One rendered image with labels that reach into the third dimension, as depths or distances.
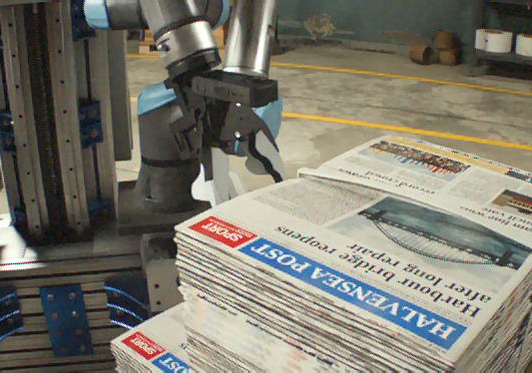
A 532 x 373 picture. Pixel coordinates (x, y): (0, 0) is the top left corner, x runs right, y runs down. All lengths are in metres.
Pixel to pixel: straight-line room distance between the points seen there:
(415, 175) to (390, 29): 6.57
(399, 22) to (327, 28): 0.89
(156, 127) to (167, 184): 0.11
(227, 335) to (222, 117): 0.30
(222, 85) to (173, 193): 0.44
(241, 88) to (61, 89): 0.55
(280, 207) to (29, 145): 0.75
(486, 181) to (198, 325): 0.35
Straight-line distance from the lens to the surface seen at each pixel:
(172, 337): 0.81
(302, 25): 7.51
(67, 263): 1.21
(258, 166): 0.83
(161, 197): 1.14
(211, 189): 0.73
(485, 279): 0.50
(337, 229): 0.55
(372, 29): 7.28
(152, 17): 0.79
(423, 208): 0.61
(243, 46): 1.10
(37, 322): 1.29
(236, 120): 0.77
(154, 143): 1.12
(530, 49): 6.55
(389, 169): 0.70
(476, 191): 0.66
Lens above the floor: 1.31
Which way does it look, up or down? 23 degrees down
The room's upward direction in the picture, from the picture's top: straight up
